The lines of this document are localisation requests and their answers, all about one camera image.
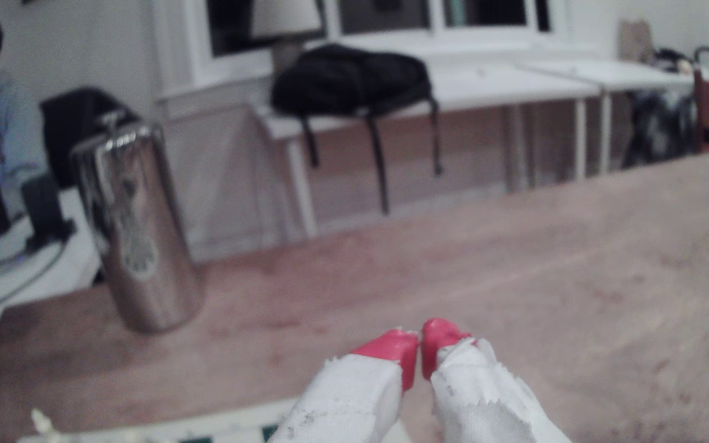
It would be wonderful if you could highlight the grey desk cable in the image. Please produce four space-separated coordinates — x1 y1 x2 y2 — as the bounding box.
0 237 69 310

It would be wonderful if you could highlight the gripper finger red tip taped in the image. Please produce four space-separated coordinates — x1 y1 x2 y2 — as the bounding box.
421 317 574 443
266 329 420 443

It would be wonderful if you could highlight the white desk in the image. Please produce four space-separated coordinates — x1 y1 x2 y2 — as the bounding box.
0 187 106 401

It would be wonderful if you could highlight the person in grey hoodie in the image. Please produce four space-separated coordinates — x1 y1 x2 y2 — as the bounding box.
0 17 50 219

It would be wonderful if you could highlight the green white chess board mat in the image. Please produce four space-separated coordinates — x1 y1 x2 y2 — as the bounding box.
16 397 414 443

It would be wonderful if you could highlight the small black desk speaker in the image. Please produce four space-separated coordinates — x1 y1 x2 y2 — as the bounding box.
21 174 77 253

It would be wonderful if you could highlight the black office chair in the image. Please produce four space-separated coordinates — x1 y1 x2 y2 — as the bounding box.
41 88 141 189

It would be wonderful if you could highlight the small white table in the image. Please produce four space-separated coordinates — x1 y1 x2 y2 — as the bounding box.
524 58 697 176

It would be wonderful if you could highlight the stainless steel cylinder canister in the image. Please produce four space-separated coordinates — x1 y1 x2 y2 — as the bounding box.
70 111 206 335

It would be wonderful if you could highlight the black backpack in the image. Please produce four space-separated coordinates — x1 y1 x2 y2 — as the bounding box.
270 43 444 216

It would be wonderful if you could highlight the dark bag under table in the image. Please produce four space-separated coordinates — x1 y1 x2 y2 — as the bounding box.
622 91 700 170

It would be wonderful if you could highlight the long white table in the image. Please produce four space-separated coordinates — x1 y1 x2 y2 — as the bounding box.
253 58 602 241

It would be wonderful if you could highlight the beige paper bag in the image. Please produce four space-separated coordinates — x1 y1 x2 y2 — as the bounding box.
616 20 656 62

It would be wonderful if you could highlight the table lamp white shade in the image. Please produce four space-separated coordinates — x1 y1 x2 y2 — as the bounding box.
250 0 326 78

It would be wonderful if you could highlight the white window frame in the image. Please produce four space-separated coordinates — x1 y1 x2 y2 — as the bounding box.
151 0 577 102

